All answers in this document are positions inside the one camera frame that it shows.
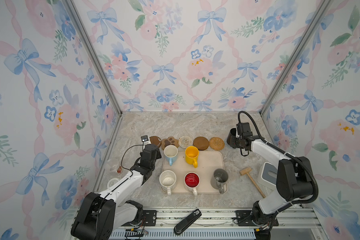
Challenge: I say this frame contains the black mug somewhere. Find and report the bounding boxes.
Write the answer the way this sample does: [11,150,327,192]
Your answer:
[227,128,238,149]

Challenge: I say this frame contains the scratched dark wooden coaster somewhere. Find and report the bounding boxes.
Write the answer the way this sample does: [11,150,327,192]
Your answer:
[150,136,162,147]

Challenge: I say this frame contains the wicker rattan coaster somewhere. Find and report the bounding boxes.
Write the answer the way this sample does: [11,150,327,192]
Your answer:
[209,137,225,151]

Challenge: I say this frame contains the cork paw print coaster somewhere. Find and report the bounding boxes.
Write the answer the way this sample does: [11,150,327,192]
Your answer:
[161,137,180,150]

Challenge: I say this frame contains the plain round wooden coaster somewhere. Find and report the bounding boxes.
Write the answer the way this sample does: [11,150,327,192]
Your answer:
[193,137,210,151]

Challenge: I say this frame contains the multicolour woven rope coaster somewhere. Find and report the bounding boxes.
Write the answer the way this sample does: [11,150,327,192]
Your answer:
[179,136,193,149]

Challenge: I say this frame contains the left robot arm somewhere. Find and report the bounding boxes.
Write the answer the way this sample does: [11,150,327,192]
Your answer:
[71,144,162,240]

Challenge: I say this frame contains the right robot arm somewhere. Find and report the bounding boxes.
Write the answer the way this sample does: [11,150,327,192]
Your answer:
[227,123,319,231]

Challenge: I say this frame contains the clear plastic snack cup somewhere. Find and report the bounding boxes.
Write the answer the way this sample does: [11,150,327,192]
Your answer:
[107,159,123,175]

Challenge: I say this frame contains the light blue mug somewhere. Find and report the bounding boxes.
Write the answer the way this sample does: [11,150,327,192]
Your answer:
[164,145,178,166]

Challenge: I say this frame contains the wooden mallet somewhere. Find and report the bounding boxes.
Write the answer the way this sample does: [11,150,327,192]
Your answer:
[239,167,266,198]

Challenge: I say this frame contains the small white round lid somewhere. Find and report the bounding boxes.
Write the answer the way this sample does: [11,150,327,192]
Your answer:
[107,178,120,188]

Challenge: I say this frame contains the yellow mug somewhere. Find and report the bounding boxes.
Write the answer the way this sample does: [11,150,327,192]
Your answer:
[185,146,199,168]

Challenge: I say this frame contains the red interior white mug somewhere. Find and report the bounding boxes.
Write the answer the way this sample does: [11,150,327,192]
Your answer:
[184,172,200,196]

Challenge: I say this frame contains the grey mug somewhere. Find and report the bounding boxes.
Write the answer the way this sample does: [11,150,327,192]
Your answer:
[211,169,229,194]

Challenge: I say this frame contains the beige serving tray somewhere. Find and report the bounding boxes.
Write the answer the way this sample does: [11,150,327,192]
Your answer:
[162,151,225,195]

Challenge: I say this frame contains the black handheld device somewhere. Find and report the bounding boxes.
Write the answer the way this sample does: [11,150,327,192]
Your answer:
[174,209,202,236]

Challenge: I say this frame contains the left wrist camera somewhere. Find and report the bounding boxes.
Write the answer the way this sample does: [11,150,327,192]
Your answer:
[141,135,150,145]

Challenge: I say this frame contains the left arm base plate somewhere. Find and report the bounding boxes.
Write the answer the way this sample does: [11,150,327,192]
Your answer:
[122,209,158,227]

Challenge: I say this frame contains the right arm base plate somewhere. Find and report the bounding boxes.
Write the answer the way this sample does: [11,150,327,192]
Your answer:
[234,210,273,227]

